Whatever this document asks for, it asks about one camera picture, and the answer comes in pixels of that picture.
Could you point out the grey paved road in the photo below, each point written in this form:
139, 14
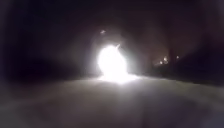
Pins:
110, 106

